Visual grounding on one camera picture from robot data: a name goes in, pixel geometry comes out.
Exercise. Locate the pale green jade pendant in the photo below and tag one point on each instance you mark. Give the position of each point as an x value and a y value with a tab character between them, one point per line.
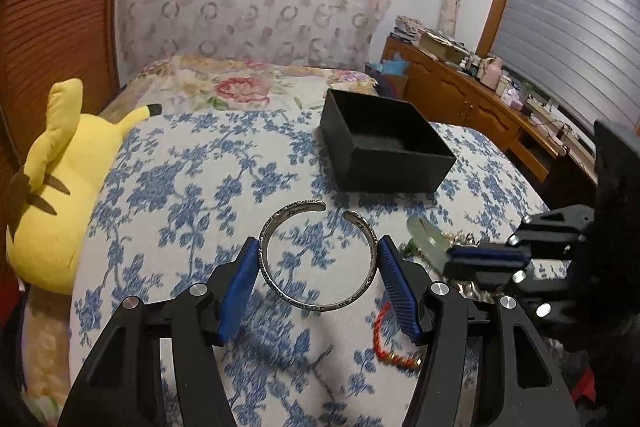
432	244

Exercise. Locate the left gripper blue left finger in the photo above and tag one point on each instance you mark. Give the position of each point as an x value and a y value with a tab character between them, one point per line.
234	284

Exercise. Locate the blue tissue paper bag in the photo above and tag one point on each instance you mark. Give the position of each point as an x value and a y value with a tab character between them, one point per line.
395	66

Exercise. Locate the grey window blind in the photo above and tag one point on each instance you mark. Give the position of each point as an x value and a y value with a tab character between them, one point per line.
582	53

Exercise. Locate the blue floral white blanket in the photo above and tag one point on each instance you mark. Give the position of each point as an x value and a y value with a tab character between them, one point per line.
184	193

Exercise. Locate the pink floral bed cover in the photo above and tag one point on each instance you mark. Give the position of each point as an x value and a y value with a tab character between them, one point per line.
188	83

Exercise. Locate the pink thermos jug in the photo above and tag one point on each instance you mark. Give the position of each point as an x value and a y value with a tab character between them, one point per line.
491	71

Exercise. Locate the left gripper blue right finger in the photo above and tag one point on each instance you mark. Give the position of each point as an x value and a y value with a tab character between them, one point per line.
398	289

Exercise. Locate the silver cuff bangle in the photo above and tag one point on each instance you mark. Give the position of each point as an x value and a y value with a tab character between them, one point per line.
317	259

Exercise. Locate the yellow Pikachu plush toy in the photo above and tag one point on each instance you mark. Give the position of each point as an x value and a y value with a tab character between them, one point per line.
51	198

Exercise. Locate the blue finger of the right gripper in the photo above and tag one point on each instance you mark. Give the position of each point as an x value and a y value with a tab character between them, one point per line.
466	261

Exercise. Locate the wooden sideboard cabinet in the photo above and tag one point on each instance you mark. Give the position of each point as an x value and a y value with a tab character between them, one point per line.
443	95

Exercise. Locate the cardboard box on cabinet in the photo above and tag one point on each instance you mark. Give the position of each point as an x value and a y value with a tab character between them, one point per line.
442	48

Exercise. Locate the black square jewelry box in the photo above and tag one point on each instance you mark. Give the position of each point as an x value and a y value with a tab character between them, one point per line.
382	145

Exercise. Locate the brown louvered wardrobe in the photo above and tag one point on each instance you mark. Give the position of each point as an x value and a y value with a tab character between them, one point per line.
46	41

